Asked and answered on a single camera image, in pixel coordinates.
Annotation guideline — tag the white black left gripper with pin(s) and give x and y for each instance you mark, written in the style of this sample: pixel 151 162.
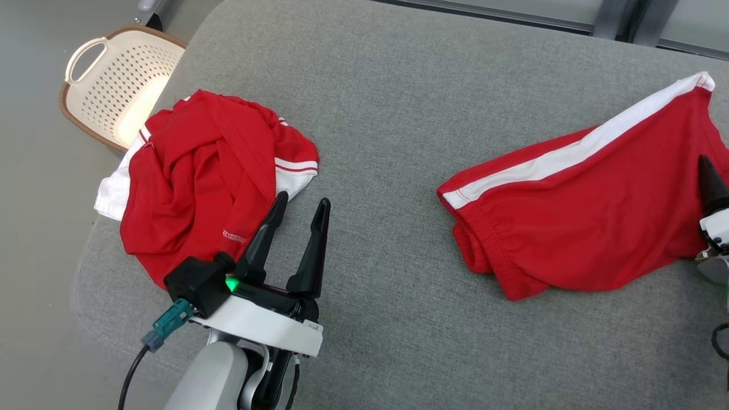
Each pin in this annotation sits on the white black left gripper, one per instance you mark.
pixel 267 327

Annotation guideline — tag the red shorts with white stripe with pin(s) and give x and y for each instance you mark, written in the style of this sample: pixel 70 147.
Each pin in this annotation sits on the red shorts with white stripe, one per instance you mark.
pixel 598 210

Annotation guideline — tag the cream perforated laundry basket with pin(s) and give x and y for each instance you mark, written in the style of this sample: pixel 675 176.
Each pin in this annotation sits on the cream perforated laundry basket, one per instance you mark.
pixel 119 80

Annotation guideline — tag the grey partition post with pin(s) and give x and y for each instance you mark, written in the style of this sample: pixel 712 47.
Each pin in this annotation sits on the grey partition post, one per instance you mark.
pixel 609 17

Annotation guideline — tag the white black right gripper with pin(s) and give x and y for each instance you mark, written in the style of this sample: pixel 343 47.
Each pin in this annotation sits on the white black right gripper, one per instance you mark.
pixel 719 228

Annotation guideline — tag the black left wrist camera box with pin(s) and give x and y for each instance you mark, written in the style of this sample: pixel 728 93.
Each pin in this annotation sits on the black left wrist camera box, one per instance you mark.
pixel 196 282

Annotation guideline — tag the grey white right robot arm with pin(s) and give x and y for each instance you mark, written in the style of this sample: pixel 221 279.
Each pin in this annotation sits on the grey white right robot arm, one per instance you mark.
pixel 716 267

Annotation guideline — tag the thick grey desk leg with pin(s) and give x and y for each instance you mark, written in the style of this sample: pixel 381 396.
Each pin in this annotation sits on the thick grey desk leg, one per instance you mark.
pixel 145 7

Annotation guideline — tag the grey fabric sofa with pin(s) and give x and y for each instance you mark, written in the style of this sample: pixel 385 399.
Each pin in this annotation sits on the grey fabric sofa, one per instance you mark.
pixel 387 142

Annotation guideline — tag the grey wall base rail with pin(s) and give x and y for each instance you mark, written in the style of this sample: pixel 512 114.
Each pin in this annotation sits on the grey wall base rail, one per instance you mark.
pixel 512 15

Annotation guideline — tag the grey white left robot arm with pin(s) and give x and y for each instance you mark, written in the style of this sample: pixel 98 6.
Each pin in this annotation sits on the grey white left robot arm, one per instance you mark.
pixel 208 376

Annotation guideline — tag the red jersey with white sleeves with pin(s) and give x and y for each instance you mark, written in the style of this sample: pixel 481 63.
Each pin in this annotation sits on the red jersey with white sleeves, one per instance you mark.
pixel 193 182

